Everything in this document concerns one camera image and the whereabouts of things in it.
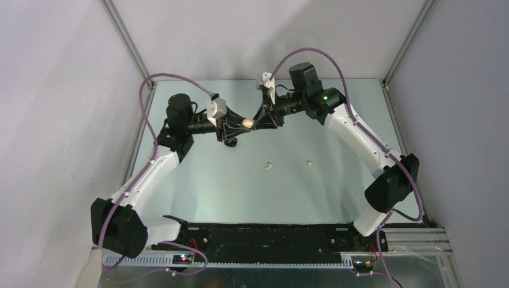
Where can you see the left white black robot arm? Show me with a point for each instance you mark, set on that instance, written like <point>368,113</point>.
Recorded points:
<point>117,222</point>

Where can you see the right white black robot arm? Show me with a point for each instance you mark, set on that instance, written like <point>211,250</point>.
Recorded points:
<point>395,174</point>

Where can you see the controller circuit board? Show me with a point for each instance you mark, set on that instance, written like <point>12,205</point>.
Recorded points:
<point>182,259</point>
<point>363,266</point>

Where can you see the grey slotted cable duct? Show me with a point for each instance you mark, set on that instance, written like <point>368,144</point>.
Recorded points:
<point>165,260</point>

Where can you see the beige earbud charging case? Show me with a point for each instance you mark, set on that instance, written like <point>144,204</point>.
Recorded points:
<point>248,123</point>

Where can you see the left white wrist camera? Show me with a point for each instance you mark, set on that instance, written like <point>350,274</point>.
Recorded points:
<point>215,109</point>

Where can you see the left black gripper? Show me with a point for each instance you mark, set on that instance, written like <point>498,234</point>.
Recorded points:
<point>224,127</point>

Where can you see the left controller circuit board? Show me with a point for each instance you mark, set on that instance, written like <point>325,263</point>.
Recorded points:
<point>182,259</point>

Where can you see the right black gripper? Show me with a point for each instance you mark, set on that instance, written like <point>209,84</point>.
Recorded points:
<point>272,119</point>

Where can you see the aluminium frame rail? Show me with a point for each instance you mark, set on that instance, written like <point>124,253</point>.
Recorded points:
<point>404,235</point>

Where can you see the right controller circuit board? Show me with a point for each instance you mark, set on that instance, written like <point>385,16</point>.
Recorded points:
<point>363,266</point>

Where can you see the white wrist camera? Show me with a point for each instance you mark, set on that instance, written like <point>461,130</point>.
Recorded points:
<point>215,109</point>
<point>265,80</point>

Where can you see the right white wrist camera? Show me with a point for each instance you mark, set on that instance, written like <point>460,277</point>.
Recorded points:
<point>265,80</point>

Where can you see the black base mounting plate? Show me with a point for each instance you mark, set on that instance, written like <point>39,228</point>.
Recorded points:
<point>278,243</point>

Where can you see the black earbud charging case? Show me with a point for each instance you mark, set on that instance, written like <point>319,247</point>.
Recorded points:
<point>232,142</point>

